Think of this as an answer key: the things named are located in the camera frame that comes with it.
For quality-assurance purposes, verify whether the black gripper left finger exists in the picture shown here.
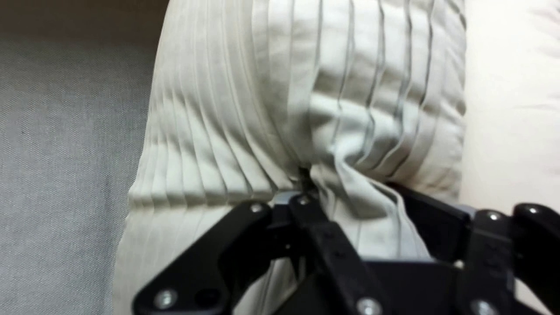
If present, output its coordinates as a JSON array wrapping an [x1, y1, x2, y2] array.
[[288, 168, 360, 263]]

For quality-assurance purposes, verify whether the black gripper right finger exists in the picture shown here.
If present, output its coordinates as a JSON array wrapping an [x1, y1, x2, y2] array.
[[389, 184, 470, 261]]

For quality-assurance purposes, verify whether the cream pleated pillow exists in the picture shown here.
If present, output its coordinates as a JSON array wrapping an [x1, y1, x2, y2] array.
[[459, 0, 560, 212], [109, 0, 465, 315]]

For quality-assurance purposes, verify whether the light grey fabric couch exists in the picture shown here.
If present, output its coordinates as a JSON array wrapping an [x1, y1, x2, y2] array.
[[0, 0, 167, 315]]

